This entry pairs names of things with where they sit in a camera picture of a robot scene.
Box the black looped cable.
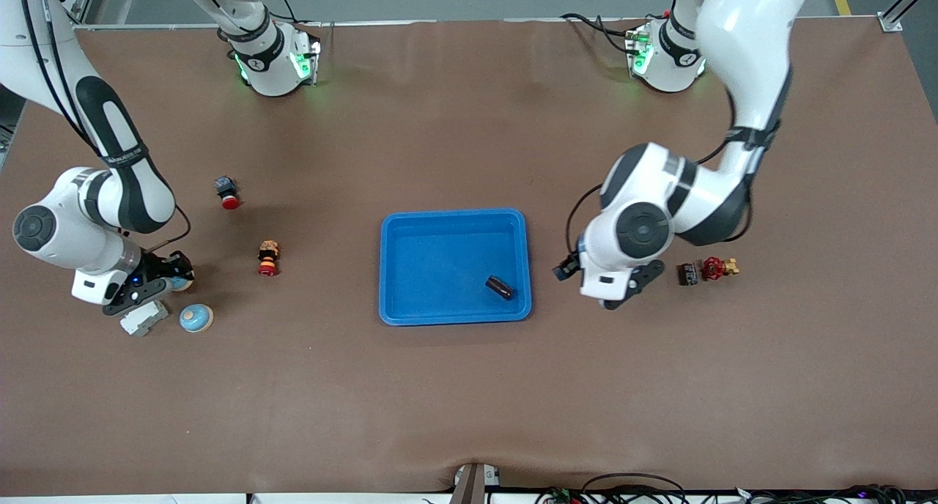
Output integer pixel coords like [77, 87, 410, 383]
[583, 472, 687, 504]

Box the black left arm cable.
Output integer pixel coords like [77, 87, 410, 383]
[565, 86, 736, 259]

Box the blue plastic tray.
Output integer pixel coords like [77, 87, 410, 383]
[378, 208, 533, 327]

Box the white circuit breaker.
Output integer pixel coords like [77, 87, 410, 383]
[119, 299, 170, 337]

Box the grey mounting bracket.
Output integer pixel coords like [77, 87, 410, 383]
[448, 462, 502, 504]

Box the dark cable bundle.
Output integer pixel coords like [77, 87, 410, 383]
[733, 483, 913, 504]

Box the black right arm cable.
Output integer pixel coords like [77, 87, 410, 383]
[18, 0, 193, 254]

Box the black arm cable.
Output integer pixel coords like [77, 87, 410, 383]
[18, 0, 193, 254]
[565, 86, 736, 259]

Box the brown table mat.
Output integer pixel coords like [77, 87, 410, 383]
[0, 17, 938, 494]

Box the red handwheel brass valve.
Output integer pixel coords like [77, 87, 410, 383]
[700, 256, 739, 283]

